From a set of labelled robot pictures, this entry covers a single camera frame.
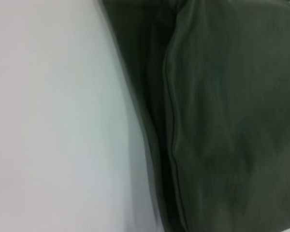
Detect dark green t-shirt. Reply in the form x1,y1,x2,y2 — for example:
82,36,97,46
99,0,290,232

